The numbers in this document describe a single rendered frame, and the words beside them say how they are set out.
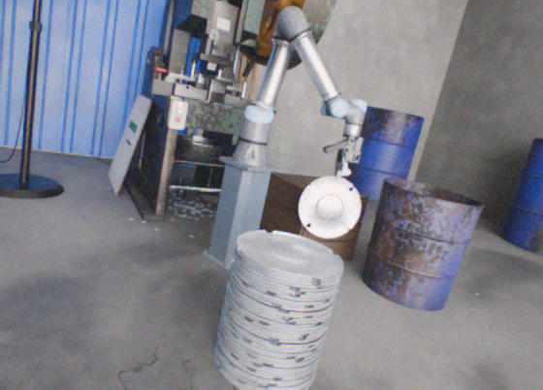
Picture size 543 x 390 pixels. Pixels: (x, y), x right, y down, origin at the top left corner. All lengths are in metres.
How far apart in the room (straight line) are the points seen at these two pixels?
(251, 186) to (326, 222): 0.44
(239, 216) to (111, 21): 2.16
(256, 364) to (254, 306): 0.15
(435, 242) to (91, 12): 2.78
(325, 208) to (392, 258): 0.36
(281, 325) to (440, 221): 0.93
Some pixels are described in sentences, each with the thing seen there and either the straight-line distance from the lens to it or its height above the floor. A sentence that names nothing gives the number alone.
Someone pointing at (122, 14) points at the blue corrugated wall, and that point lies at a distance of 3.40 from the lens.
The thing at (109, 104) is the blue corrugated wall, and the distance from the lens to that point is 3.38.
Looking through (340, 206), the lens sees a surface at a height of 0.32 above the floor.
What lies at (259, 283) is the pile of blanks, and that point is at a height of 0.29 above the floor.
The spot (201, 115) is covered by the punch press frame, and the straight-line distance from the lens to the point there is 2.11.
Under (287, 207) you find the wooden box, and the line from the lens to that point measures 1.94.
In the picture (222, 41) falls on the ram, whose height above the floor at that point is 0.98.
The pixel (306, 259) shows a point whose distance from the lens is 1.03.
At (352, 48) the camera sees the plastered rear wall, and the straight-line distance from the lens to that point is 4.33.
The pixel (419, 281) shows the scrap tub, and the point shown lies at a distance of 1.78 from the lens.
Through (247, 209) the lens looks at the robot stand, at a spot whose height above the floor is 0.27.
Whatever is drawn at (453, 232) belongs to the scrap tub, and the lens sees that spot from 1.74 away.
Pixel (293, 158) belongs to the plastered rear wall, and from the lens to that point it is 4.07.
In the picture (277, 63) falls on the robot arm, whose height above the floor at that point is 0.87.
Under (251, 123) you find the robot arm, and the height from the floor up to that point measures 0.61.
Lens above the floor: 0.70
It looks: 12 degrees down
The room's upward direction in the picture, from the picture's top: 12 degrees clockwise
